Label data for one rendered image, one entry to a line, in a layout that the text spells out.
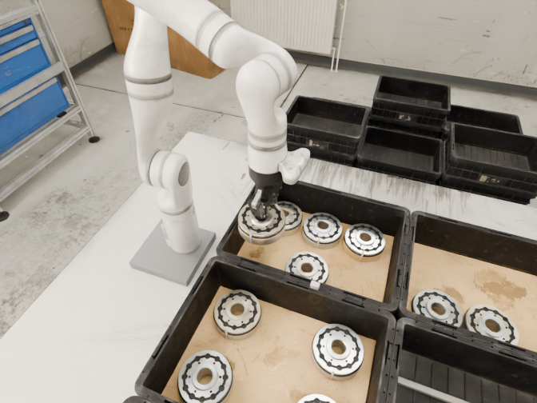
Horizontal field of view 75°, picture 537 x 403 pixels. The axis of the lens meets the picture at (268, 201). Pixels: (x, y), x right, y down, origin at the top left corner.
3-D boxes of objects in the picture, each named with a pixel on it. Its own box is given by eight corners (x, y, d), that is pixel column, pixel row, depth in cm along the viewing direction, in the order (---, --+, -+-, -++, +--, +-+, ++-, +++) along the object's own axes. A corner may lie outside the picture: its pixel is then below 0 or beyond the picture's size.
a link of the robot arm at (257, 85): (265, 161, 60) (293, 136, 65) (265, 76, 49) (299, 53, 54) (233, 146, 63) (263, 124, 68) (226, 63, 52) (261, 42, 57)
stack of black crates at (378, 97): (357, 162, 224) (372, 97, 192) (365, 136, 244) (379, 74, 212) (423, 177, 214) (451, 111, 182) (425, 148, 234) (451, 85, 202)
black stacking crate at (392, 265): (219, 281, 87) (213, 254, 79) (263, 201, 106) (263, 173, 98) (382, 338, 77) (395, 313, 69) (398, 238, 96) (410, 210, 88)
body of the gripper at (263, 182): (259, 141, 71) (260, 175, 78) (240, 166, 66) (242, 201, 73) (293, 150, 69) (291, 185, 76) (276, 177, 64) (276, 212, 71)
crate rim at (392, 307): (213, 259, 80) (212, 253, 78) (262, 177, 99) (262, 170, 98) (394, 319, 70) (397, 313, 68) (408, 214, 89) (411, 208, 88)
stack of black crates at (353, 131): (277, 189, 207) (279, 122, 175) (292, 158, 227) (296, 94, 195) (344, 205, 197) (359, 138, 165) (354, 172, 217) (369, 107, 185)
